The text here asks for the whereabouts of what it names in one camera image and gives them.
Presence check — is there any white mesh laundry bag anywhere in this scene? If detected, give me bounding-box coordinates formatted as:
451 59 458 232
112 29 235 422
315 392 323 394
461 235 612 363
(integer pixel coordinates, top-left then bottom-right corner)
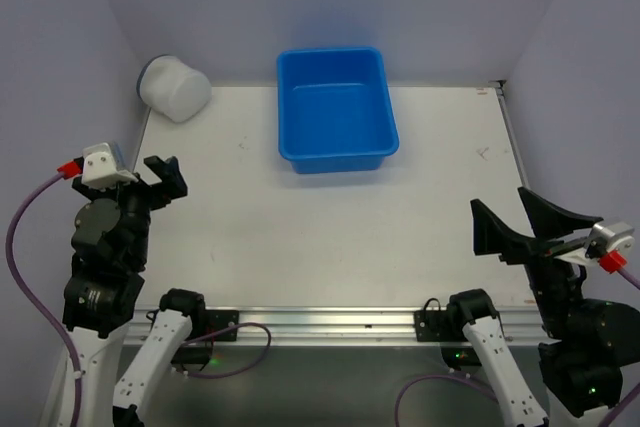
136 55 212 123

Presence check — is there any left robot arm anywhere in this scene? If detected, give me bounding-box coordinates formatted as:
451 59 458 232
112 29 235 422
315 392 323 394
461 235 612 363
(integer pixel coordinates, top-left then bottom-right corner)
55 156 206 426

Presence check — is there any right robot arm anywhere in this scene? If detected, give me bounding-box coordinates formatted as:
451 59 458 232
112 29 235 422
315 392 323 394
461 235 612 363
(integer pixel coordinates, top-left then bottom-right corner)
446 187 639 426

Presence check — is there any blue plastic bin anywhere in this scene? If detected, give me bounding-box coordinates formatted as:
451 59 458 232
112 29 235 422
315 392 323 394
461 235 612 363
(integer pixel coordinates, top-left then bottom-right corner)
277 46 399 174

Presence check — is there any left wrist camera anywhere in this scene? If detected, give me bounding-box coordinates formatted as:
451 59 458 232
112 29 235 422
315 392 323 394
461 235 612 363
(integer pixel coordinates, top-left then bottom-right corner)
57 142 139 190

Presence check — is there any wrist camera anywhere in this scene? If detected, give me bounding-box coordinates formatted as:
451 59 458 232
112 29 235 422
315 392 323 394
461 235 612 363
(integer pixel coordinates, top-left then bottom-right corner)
555 220 635 273
57 142 139 190

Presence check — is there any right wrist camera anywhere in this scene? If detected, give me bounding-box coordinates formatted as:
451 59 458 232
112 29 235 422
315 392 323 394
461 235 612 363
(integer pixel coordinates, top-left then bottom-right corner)
555 220 635 273

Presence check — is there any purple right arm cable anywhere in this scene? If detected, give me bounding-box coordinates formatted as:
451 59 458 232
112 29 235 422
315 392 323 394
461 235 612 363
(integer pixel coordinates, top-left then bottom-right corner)
393 266 640 427

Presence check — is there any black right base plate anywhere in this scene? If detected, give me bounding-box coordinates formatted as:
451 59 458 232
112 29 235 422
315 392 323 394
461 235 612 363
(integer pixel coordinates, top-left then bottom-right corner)
413 296 506 346

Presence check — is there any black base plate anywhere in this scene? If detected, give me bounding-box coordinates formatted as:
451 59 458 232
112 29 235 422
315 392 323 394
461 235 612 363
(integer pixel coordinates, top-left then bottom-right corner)
144 309 241 346
413 296 506 346

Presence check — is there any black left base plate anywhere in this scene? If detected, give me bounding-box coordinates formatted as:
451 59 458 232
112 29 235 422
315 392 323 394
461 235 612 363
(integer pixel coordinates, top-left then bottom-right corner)
144 309 241 346

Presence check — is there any aluminium mounting rail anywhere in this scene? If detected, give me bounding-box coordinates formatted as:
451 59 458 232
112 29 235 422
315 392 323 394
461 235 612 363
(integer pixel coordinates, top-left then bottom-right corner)
124 306 547 347

